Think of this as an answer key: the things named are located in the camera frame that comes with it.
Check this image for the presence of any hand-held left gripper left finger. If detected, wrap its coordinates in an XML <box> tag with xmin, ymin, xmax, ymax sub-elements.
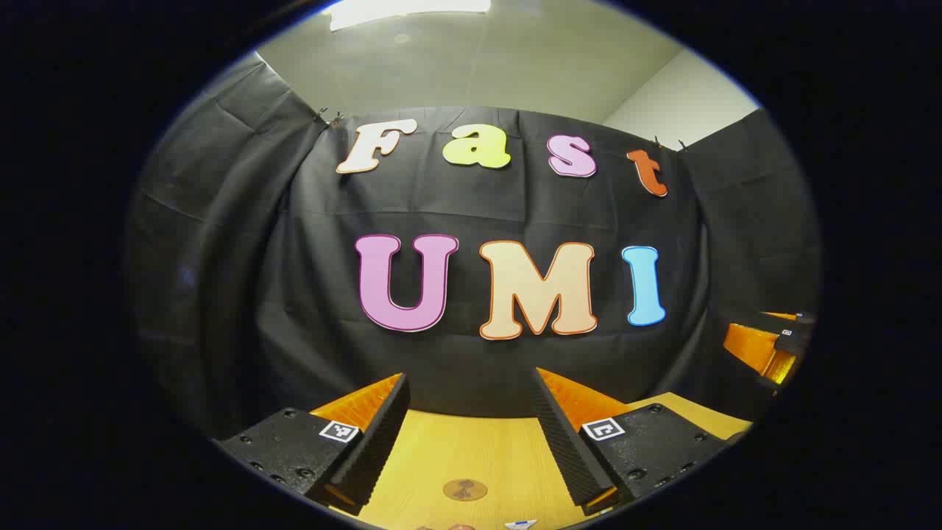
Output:
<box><xmin>219</xmin><ymin>372</ymin><xmax>411</xmax><ymax>516</ymax></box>

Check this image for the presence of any wooden desktop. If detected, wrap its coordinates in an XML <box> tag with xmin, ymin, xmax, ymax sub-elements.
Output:
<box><xmin>327</xmin><ymin>392</ymin><xmax>753</xmax><ymax>530</ymax></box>

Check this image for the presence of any round brown coaster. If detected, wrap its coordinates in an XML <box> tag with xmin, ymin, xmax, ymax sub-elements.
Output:
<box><xmin>442</xmin><ymin>478</ymin><xmax>489</xmax><ymax>502</ymax></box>

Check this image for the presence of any ceiling light panel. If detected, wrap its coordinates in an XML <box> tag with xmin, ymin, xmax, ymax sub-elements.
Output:
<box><xmin>329</xmin><ymin>0</ymin><xmax>492</xmax><ymax>32</ymax></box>

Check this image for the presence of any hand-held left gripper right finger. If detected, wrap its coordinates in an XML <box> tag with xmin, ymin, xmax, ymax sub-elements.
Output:
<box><xmin>530</xmin><ymin>367</ymin><xmax>731</xmax><ymax>516</ymax></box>

